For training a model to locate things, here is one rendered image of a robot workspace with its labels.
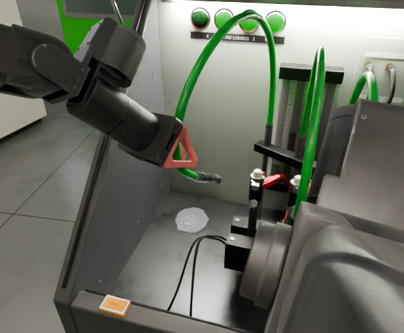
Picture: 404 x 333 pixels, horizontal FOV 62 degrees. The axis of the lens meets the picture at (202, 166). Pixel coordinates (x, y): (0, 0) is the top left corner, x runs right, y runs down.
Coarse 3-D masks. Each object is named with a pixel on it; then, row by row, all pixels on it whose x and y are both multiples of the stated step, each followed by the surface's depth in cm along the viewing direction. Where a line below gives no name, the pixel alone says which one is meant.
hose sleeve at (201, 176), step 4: (196, 172) 58; (200, 172) 59; (204, 172) 61; (200, 176) 59; (204, 176) 60; (208, 176) 62; (212, 176) 63; (216, 176) 65; (196, 180) 59; (200, 180) 60; (204, 180) 61; (208, 180) 62; (212, 180) 63; (216, 180) 65
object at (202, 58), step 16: (240, 16) 55; (256, 16) 59; (224, 32) 52; (208, 48) 50; (272, 48) 69; (272, 64) 73; (192, 80) 49; (272, 80) 76; (272, 96) 78; (176, 112) 49; (272, 112) 81; (272, 128) 83; (192, 176) 57
